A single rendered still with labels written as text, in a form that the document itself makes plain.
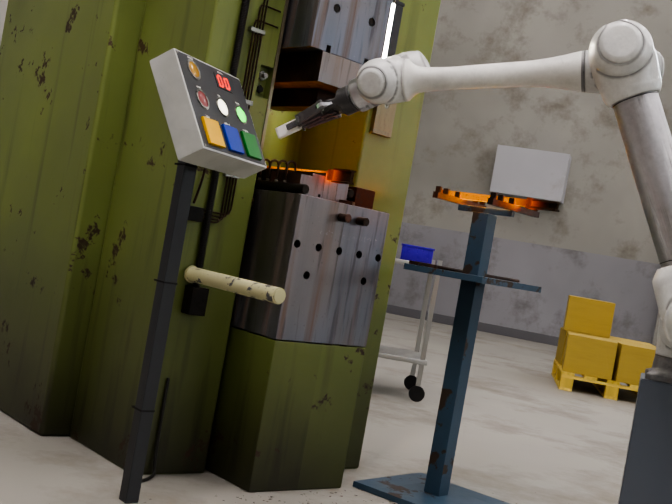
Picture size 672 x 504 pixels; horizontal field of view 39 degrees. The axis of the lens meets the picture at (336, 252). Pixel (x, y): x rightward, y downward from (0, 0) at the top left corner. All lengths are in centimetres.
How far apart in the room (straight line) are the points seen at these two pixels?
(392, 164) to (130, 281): 101
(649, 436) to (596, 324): 589
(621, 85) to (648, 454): 83
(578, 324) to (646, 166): 605
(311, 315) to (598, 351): 489
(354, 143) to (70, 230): 100
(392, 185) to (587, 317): 494
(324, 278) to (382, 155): 60
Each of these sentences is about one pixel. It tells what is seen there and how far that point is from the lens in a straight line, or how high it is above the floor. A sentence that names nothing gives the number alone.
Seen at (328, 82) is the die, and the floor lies 128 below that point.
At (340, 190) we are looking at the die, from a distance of 305.
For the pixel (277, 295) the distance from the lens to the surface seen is 254.
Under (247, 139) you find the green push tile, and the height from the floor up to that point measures 102.
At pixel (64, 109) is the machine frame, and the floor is 108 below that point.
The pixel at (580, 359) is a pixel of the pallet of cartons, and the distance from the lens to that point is 764.
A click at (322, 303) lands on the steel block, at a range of 298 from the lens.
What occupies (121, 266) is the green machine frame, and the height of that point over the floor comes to 60.
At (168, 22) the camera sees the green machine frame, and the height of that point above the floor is 139.
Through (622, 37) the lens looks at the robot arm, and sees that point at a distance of 217.
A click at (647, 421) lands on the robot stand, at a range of 232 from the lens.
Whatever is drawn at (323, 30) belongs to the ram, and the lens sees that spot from 300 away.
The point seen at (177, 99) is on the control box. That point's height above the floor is 107.
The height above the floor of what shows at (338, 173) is 100.
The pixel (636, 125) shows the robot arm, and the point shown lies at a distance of 219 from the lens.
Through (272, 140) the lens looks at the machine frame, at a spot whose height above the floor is 112.
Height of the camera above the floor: 77
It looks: level
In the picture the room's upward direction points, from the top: 10 degrees clockwise
